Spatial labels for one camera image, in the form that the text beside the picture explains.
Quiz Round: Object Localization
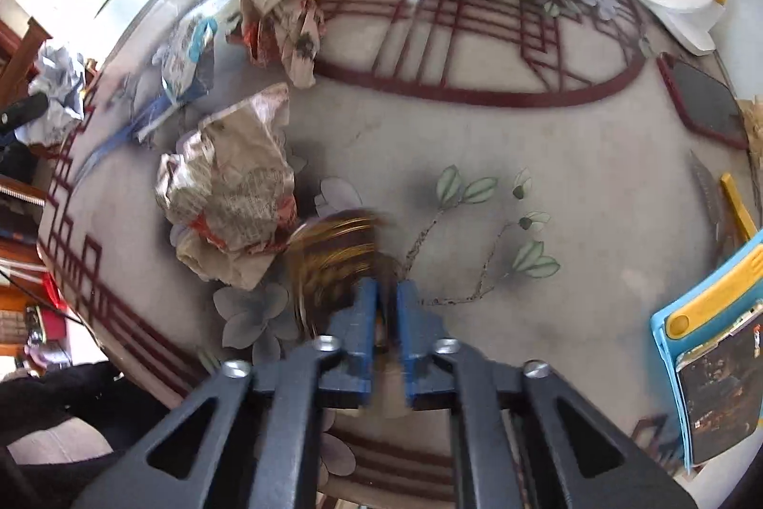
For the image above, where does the blue white plastic wrapper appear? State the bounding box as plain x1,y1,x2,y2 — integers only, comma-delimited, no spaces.
134,11,218,143

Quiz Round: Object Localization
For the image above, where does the crumpled white blue paper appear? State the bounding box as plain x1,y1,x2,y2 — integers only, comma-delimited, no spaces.
27,41,87,143

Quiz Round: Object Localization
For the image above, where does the gold striped foil wrapper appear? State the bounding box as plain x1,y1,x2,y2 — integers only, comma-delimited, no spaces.
283,209,400,344

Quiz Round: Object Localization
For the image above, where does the large newspaper ball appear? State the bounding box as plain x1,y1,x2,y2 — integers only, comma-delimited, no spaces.
155,83,299,289

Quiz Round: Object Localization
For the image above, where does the glossy printed tablecloth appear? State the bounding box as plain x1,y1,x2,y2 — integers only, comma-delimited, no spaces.
36,0,763,504

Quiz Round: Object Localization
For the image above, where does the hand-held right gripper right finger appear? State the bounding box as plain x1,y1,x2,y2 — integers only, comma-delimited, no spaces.
396,281,697,509

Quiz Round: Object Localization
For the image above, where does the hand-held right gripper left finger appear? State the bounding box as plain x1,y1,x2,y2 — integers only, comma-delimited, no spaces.
72,276,382,509

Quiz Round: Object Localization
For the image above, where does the blue yellow toy board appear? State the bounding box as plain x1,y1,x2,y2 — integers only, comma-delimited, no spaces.
650,229,763,471

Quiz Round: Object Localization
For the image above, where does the small newspaper ball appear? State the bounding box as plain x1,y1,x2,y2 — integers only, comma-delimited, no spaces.
227,0,328,89

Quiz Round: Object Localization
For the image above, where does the person's dark clothing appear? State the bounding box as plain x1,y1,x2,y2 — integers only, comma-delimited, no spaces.
0,360,171,465

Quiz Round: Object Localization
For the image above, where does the phone in red case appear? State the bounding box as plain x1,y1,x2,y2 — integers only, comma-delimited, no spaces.
656,51,751,151

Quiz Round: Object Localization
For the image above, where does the grey flat blade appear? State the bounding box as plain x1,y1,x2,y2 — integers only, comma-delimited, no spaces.
688,148,725,248

